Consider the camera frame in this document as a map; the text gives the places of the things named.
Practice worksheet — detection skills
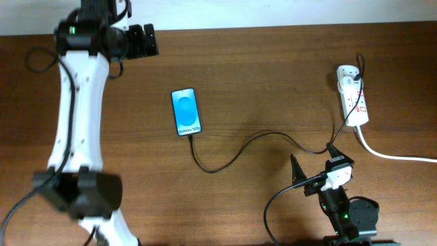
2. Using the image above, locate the white charger plug adapter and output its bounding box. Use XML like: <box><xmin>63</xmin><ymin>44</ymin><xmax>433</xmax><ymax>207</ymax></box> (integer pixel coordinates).
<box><xmin>337</xmin><ymin>76</ymin><xmax>361</xmax><ymax>94</ymax></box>

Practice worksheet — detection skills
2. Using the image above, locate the blue Galaxy smartphone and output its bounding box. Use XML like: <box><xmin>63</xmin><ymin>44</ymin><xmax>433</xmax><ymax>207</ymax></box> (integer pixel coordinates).
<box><xmin>171</xmin><ymin>88</ymin><xmax>202</xmax><ymax>136</ymax></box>

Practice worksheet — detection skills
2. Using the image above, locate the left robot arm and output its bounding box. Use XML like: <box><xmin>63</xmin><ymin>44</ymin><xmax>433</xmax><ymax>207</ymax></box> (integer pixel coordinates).
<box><xmin>33</xmin><ymin>0</ymin><xmax>158</xmax><ymax>245</ymax></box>

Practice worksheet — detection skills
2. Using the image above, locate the white power strip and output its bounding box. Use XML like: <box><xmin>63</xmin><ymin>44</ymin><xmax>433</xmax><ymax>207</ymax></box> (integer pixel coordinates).
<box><xmin>337</xmin><ymin>65</ymin><xmax>369</xmax><ymax>127</ymax></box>

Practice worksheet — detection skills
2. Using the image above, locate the black USB charger cable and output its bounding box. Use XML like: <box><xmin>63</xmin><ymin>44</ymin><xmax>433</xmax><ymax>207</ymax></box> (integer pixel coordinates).
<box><xmin>187</xmin><ymin>53</ymin><xmax>366</xmax><ymax>174</ymax></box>

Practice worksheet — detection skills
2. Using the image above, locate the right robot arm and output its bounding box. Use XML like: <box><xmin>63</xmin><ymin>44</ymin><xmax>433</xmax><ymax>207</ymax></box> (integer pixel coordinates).
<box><xmin>290</xmin><ymin>144</ymin><xmax>380</xmax><ymax>245</ymax></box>

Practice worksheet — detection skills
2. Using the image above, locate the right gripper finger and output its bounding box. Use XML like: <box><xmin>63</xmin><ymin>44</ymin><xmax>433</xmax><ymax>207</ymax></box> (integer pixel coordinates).
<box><xmin>290</xmin><ymin>154</ymin><xmax>306</xmax><ymax>183</ymax></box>
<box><xmin>326</xmin><ymin>143</ymin><xmax>352</xmax><ymax>163</ymax></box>

